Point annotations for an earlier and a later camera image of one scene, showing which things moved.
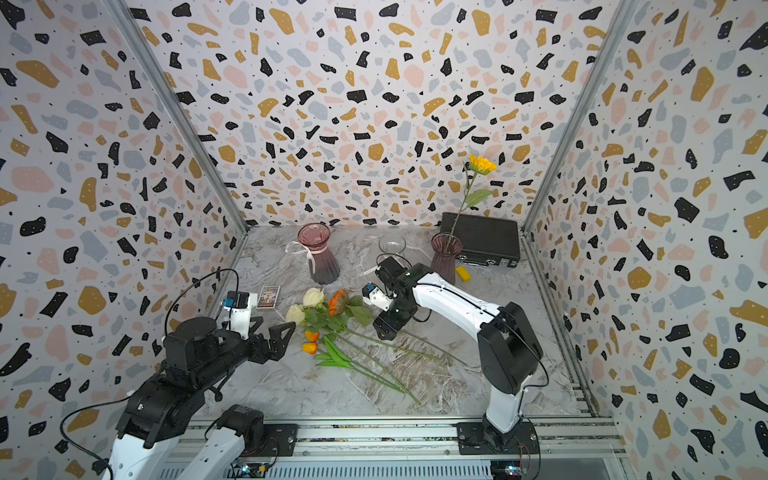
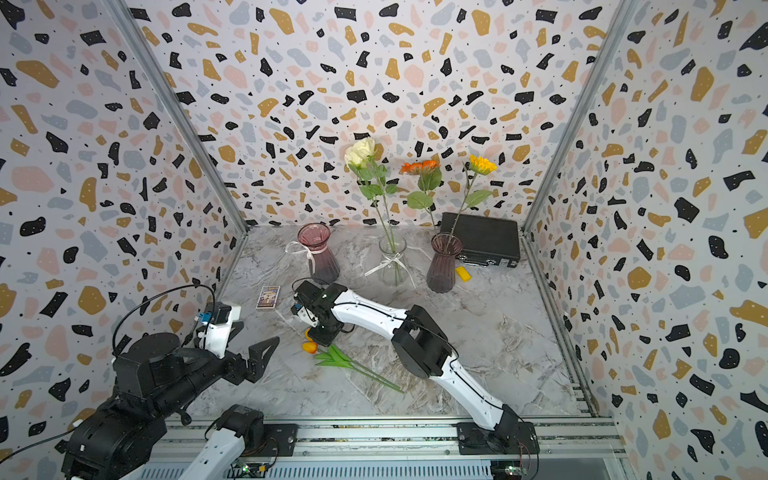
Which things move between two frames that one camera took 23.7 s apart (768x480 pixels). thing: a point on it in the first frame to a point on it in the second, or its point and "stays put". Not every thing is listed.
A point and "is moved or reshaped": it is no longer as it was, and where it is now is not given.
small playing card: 268,297 stays put
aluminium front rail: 541,448 stays put
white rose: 295,313 to 358,157
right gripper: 382,322 to 321,341
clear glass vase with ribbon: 392,245 stays put
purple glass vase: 448,245 stays put
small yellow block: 464,274 stays put
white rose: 313,297 is moved or reshaped
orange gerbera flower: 340,304 is moved or reshaped
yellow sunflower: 477,165 stays put
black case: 486,241 stays put
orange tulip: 333,356 stays put
